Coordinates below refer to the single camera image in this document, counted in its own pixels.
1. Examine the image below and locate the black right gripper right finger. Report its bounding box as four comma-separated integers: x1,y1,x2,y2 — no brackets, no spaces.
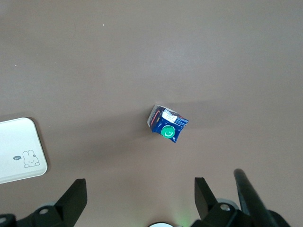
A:
194,176,218,223

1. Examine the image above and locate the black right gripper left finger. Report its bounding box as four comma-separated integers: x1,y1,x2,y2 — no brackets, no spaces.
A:
55,178,88,227

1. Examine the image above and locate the blue milk carton green cap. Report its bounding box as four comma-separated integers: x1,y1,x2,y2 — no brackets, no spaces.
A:
146,104,189,144

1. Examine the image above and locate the beige rabbit print tray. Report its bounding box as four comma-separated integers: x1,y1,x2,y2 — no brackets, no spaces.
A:
0,117,48,185

